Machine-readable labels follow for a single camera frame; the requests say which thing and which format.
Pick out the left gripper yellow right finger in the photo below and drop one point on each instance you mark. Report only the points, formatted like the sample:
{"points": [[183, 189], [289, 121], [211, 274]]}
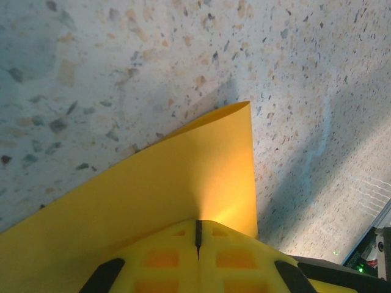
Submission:
{"points": [[238, 259]]}

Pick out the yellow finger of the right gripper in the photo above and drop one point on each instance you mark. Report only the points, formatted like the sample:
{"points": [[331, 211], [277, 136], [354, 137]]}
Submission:
{"points": [[351, 274]]}

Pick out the aluminium side rail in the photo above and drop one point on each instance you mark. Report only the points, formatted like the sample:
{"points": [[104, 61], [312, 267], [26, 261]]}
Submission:
{"points": [[371, 232]]}

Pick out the yellow paper sheet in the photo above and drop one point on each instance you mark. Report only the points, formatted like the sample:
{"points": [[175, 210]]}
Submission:
{"points": [[152, 183]]}

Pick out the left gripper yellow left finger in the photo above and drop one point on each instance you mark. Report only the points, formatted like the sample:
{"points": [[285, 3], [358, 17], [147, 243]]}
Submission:
{"points": [[159, 259]]}

